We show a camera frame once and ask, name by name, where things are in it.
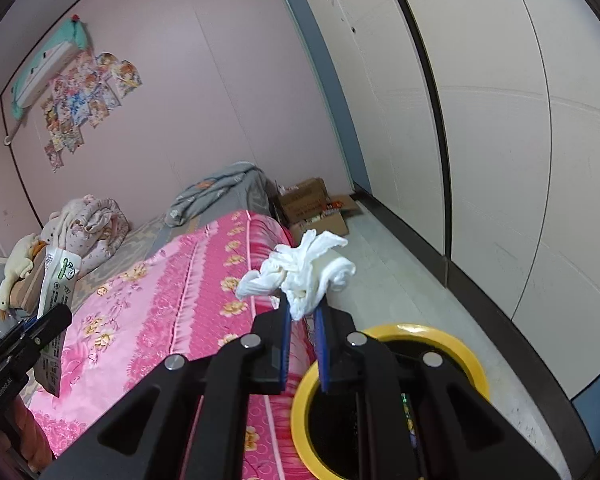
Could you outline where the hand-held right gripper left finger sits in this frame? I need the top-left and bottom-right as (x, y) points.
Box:
(40, 304), (293, 480)

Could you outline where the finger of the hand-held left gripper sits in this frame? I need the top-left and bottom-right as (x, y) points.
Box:
(0, 303), (74, 369)

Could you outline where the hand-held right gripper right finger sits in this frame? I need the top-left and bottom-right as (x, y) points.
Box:
(312, 302), (564, 480)

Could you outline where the white green printed packet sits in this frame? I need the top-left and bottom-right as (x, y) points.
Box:
(34, 243), (84, 399)

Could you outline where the white tissue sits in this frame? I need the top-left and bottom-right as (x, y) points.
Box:
(234, 228), (356, 322)

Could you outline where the yellow rimmed black trash bin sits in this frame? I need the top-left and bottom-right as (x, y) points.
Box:
(289, 323), (491, 480)

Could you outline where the person's left forearm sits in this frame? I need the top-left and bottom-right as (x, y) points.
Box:
(7, 399), (54, 469)

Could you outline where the stack of folded pillows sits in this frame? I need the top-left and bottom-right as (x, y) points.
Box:
(9, 249), (49, 311)

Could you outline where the white goose plush toy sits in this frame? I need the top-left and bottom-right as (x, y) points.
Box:
(0, 233), (49, 319)

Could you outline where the folded floral quilt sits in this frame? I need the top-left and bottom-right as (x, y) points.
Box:
(39, 195), (131, 281)

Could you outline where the pink floral bedsheet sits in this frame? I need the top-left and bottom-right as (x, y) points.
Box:
(27, 209), (322, 480)

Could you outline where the grey patterned bedsheet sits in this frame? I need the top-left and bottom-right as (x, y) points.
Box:
(72, 214), (176, 301)

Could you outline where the open cardboard box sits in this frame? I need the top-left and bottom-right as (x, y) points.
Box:
(287, 194), (361, 244)

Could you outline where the closed cardboard box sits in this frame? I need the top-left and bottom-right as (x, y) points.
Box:
(278, 177), (331, 221)

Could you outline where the grey floral quilt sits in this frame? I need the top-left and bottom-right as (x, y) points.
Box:
(164, 161), (276, 227)

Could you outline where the air conditioner with teal cover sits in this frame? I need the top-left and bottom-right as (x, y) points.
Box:
(9, 17), (92, 121)

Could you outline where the white wardrobe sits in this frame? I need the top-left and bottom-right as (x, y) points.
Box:
(285, 0), (600, 402)

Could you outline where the white wall pipe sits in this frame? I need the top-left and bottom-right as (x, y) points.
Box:
(2, 109), (31, 146)

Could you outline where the cluster of cartoon wall posters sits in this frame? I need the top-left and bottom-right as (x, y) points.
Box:
(40, 51), (144, 174)

